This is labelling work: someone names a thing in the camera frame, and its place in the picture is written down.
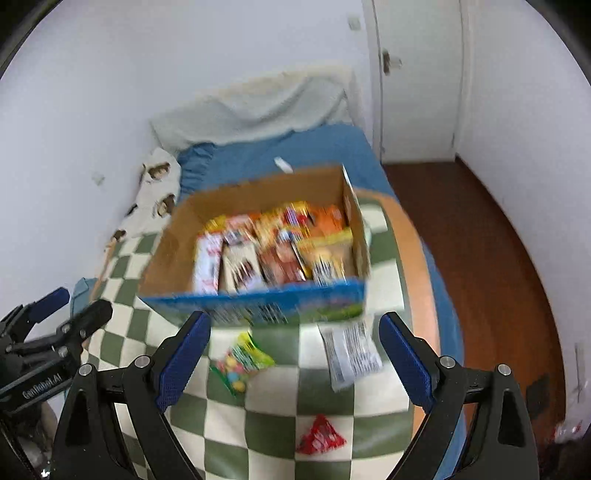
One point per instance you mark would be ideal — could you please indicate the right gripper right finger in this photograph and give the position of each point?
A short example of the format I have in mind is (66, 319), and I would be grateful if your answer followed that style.
(439, 390)

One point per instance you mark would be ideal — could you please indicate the yellow cracker snack bag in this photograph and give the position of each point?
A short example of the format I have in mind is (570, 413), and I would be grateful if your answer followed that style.
(329, 258)

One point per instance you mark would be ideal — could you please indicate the grey white snack packet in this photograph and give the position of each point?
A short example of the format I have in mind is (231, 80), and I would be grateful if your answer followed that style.
(351, 353)

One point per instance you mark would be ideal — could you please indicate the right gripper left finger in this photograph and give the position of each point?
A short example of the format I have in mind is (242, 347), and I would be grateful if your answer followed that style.
(151, 384)

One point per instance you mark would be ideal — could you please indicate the bear print white cloth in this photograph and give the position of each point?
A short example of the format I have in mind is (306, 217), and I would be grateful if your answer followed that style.
(147, 203)

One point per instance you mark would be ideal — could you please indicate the brown pastry snack packet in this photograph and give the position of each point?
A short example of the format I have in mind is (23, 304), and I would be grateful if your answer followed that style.
(280, 265)

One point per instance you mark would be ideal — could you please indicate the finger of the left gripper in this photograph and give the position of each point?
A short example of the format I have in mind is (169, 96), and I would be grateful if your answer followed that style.
(19, 322)
(85, 320)

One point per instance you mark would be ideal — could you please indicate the white Franzzi cookie packet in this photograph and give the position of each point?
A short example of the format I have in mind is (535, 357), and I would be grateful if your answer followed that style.
(241, 271)

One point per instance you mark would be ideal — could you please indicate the green blue milk carton box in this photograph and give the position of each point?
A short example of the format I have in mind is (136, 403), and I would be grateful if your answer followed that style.
(264, 211)

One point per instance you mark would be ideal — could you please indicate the red small snack packet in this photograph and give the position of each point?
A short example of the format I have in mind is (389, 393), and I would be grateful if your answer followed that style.
(320, 438)

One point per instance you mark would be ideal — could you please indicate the green white checkered tablecloth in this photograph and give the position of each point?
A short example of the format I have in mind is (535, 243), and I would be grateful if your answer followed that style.
(255, 435)

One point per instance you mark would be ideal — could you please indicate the blue bed sheet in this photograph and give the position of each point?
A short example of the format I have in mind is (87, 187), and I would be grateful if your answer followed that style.
(430, 310)

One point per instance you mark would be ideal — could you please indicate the white door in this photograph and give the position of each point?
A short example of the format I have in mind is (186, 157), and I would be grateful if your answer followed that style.
(417, 69)

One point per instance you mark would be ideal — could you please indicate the red white stick packet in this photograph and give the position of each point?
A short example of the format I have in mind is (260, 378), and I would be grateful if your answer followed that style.
(207, 263)

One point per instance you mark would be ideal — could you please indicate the watermelon bubble gum bag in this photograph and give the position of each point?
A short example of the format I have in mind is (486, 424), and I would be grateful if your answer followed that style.
(243, 360)

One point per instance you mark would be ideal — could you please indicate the orange snack packet in box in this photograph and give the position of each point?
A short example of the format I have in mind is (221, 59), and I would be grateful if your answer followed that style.
(325, 221)

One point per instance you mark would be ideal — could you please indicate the white pillow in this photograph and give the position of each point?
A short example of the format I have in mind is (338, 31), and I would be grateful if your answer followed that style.
(263, 107)

